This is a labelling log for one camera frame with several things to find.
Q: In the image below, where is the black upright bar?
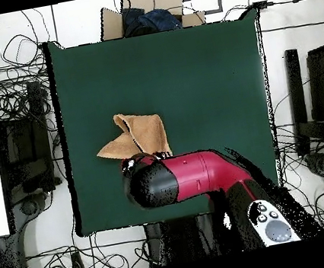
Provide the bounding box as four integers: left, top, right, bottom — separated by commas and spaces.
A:
279, 48, 317, 158

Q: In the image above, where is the dark green table cloth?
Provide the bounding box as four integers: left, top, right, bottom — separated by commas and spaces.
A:
42, 4, 292, 239

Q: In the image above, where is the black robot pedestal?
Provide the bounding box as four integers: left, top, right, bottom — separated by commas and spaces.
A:
142, 212, 222, 268

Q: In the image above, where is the tan terry towel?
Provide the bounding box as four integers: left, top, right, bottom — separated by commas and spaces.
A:
90, 105, 173, 169

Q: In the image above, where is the black power strip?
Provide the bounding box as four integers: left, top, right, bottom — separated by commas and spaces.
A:
68, 250, 87, 268

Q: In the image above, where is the black cable tangle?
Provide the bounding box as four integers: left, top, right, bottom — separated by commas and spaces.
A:
23, 223, 152, 268
0, 7, 61, 142
264, 74, 324, 242

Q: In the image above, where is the dark blue clothes pile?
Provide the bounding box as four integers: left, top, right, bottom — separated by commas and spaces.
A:
120, 0, 183, 38

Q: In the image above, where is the black power adapter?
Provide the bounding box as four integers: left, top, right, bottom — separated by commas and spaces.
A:
251, 0, 271, 11

